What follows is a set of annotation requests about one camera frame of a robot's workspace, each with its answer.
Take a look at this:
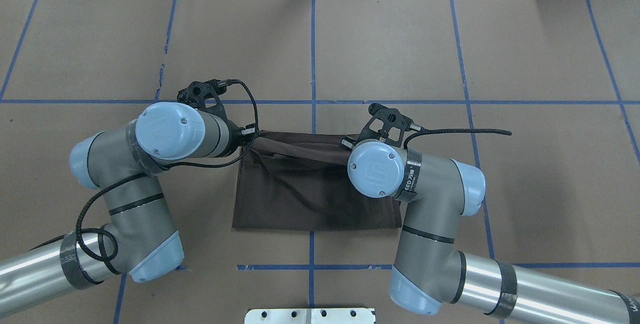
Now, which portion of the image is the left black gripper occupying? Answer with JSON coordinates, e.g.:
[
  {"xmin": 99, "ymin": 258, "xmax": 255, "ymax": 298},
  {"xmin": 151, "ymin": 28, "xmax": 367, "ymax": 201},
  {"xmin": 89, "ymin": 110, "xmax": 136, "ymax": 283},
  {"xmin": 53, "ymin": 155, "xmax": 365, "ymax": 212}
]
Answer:
[{"xmin": 226, "ymin": 121, "xmax": 247, "ymax": 157}]

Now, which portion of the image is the dark brown t-shirt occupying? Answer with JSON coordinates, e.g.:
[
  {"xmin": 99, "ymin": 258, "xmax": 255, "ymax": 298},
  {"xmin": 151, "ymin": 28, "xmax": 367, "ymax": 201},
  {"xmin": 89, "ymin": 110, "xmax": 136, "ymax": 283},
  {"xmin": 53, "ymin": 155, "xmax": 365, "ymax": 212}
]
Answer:
[{"xmin": 231, "ymin": 131, "xmax": 402, "ymax": 232}]

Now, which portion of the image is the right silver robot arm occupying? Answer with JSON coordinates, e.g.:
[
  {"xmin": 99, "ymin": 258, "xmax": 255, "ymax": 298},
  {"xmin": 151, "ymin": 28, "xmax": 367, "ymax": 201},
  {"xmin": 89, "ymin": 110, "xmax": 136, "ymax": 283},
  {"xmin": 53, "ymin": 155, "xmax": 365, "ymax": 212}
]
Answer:
[{"xmin": 341, "ymin": 137, "xmax": 639, "ymax": 324}]

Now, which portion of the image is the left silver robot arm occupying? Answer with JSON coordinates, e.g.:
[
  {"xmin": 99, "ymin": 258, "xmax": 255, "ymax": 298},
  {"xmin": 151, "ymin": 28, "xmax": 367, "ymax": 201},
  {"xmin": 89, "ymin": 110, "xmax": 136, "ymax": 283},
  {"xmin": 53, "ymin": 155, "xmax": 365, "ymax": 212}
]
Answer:
[{"xmin": 1, "ymin": 102, "xmax": 258, "ymax": 317}]

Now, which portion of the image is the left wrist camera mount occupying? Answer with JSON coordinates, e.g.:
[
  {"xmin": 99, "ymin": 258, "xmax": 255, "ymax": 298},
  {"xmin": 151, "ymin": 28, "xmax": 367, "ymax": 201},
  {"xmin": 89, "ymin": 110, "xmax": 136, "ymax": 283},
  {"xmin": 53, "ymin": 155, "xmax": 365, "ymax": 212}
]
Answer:
[{"xmin": 176, "ymin": 79, "xmax": 240, "ymax": 119}]

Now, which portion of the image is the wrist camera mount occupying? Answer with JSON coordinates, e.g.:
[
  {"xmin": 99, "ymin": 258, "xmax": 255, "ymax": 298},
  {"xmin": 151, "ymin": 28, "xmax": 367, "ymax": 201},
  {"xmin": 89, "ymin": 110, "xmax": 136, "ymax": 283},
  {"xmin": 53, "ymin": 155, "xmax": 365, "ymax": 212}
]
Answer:
[
  {"xmin": 339, "ymin": 103, "xmax": 424, "ymax": 151},
  {"xmin": 176, "ymin": 79, "xmax": 240, "ymax": 119}
]

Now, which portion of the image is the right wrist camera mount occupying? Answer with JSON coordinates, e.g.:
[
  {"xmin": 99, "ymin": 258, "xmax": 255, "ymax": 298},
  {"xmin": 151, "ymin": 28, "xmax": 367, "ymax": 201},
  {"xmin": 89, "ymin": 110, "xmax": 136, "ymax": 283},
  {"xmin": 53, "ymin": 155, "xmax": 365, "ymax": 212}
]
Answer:
[{"xmin": 339, "ymin": 103, "xmax": 424, "ymax": 151}]

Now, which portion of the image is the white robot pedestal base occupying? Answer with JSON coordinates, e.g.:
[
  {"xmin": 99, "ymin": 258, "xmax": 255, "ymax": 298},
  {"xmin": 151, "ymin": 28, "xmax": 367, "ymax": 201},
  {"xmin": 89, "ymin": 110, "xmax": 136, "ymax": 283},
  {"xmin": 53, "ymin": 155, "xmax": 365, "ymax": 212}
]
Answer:
[{"xmin": 244, "ymin": 308, "xmax": 377, "ymax": 324}]

